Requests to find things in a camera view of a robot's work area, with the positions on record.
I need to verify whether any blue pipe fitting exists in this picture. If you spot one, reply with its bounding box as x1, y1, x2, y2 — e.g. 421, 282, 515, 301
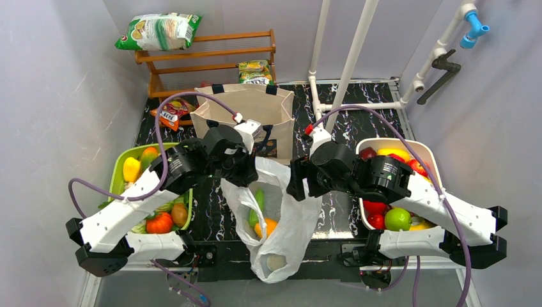
460, 10, 490, 49

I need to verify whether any small red fruit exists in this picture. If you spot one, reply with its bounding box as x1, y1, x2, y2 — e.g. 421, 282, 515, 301
367, 213, 386, 230

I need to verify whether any yellow green snack bag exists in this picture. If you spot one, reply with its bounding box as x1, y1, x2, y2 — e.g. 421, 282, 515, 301
237, 60, 275, 85

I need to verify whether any red pomegranate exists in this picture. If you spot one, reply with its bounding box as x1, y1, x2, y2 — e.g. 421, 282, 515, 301
362, 200, 388, 214

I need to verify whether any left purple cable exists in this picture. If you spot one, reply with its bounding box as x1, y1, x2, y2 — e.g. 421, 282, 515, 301
67, 91, 244, 307

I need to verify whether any white fruit basket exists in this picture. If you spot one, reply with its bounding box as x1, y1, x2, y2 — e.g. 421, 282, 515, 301
355, 138, 441, 230

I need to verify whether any beige canvas tote bag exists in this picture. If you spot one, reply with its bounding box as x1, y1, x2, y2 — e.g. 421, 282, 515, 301
195, 83, 295, 164

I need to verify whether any green orange mango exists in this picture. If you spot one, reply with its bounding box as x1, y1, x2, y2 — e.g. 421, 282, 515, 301
139, 146, 160, 172

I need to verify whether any green cucumber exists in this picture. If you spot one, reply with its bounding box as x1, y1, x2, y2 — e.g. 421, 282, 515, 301
248, 188, 266, 229

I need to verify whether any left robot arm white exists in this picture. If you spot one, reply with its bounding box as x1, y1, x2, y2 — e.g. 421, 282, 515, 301
66, 120, 262, 277

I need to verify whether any orange red snack bag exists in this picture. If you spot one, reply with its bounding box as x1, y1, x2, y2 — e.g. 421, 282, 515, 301
159, 97, 199, 131

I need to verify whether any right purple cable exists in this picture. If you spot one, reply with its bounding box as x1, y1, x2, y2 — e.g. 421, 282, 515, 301
304, 104, 472, 307

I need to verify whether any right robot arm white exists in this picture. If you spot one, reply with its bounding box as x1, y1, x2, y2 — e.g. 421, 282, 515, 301
287, 141, 507, 269

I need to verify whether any green vegetable basket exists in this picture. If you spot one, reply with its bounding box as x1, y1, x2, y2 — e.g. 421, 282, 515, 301
109, 144, 193, 234

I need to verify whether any brown kiwi potato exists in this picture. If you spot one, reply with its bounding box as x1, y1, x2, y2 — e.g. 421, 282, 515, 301
170, 203, 188, 228

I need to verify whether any white pvc pipe frame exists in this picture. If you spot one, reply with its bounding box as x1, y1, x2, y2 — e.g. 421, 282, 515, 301
304, 1, 478, 118

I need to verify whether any yellow mango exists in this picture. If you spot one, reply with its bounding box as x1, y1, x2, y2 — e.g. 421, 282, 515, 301
376, 148, 411, 163

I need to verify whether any black lever handle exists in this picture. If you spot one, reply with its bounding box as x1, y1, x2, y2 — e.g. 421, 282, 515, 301
417, 49, 461, 106

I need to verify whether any dark red apple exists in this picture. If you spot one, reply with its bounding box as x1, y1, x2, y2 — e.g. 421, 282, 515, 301
359, 146, 377, 161

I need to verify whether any white plastic grocery bag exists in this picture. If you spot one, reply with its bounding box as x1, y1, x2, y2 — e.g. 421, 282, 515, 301
221, 157, 322, 284

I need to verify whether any wooden shelf rack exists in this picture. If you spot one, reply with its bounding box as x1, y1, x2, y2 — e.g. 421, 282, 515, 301
134, 29, 277, 102

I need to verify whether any purple cable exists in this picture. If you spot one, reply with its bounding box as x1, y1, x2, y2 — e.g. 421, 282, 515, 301
67, 91, 244, 307
304, 104, 472, 307

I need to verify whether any large green chips bag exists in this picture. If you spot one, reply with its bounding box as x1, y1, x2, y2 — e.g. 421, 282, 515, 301
114, 13, 202, 51

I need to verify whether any metal base frame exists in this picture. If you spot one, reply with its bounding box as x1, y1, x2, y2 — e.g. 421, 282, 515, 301
81, 239, 464, 306

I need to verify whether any orange yellow bell pepper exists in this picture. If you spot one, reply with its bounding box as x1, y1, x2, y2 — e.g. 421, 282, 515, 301
253, 218, 278, 239

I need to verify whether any orange tomato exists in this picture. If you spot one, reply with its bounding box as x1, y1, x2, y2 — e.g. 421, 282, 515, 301
146, 212, 174, 234

